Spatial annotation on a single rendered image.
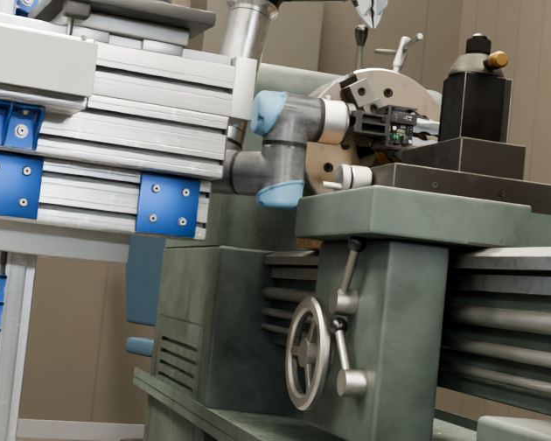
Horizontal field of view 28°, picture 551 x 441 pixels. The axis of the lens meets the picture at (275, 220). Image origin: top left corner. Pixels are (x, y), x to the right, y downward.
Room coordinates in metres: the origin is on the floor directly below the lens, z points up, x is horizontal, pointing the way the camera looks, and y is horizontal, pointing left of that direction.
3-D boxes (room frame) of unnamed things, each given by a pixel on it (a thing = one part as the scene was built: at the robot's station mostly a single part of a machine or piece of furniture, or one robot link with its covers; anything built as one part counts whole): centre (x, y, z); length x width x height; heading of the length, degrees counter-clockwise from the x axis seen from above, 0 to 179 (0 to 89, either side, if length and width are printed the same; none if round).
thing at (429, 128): (1.88, -0.26, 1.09); 0.09 x 0.06 x 0.03; 106
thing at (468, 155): (1.59, -0.26, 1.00); 0.20 x 0.10 x 0.05; 16
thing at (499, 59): (1.52, -0.28, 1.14); 0.04 x 0.02 x 0.02; 16
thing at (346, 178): (1.52, -0.09, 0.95); 0.07 x 0.04 x 0.04; 106
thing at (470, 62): (1.57, -0.27, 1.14); 0.08 x 0.08 x 0.03
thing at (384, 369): (1.49, -0.13, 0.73); 0.27 x 0.12 x 0.27; 16
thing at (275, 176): (1.82, 0.01, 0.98); 0.11 x 0.08 x 0.11; 65
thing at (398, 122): (1.85, -0.16, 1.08); 0.12 x 0.09 x 0.08; 106
